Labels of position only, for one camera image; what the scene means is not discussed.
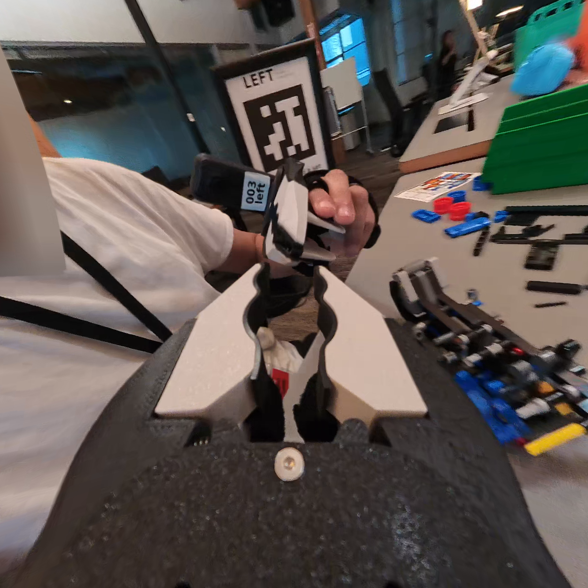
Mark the green plastic crate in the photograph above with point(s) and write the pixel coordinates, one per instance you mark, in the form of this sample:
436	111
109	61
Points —
542	23

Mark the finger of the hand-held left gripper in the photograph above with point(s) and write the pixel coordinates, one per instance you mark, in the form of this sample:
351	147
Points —
278	248
294	216

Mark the light blue bag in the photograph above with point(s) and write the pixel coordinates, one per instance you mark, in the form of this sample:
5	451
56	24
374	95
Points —
542	69

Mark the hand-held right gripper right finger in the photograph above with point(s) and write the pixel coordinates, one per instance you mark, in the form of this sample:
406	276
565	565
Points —
372	367

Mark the background work table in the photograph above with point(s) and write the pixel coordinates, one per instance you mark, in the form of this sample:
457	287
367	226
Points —
441	147

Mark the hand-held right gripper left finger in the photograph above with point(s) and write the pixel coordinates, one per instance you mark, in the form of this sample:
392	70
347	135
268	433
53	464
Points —
206	367

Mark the person's left hand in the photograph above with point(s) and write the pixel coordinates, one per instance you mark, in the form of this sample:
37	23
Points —
353	216

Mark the white desk stand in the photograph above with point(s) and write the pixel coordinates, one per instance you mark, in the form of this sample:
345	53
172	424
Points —
473	82

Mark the framed left marker sign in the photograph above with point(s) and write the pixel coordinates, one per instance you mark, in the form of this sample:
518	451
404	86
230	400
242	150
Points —
275	115

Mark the black slanted pole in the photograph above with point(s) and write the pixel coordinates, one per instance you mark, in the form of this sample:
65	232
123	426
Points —
170	82

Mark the scattered black lego beams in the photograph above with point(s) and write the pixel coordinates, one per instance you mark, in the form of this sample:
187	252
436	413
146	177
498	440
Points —
542	239

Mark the green plastic bin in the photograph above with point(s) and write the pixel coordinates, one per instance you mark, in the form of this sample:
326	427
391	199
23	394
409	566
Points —
537	142

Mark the red lego wheel rim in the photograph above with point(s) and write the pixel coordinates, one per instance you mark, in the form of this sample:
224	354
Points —
443	205
460	211

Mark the black chest harness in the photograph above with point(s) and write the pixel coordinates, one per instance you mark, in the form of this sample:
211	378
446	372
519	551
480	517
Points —
110	285

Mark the blue lego piece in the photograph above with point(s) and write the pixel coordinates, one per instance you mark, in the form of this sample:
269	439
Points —
481	184
457	196
501	216
426	216
466	227

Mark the lego vehicle chassis model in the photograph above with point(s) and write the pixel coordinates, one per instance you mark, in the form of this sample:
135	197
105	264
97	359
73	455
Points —
487	358

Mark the white rolling board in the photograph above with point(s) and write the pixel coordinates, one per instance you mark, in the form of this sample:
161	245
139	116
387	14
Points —
342	82

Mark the person's left forearm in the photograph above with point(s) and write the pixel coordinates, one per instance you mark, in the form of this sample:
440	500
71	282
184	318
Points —
239	252

